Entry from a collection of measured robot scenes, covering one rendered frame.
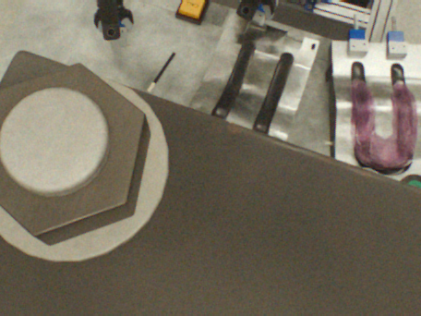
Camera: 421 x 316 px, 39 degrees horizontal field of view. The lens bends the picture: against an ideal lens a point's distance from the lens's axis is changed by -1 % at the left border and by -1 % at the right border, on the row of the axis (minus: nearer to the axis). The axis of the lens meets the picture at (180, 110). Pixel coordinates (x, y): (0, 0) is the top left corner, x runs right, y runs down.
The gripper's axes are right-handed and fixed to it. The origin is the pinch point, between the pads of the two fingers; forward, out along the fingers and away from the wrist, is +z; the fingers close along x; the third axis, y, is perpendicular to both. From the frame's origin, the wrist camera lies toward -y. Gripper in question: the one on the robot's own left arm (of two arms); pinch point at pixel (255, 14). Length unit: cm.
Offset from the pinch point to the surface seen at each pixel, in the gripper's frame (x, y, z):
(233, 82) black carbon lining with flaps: -5.7, -23.4, -3.1
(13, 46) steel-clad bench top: 58, -43, 5
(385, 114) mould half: -44.5, -11.9, -5.0
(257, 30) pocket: -3.2, -5.2, -1.6
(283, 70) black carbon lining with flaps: -15.8, -13.5, -3.5
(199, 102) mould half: -2.0, -34.4, -7.9
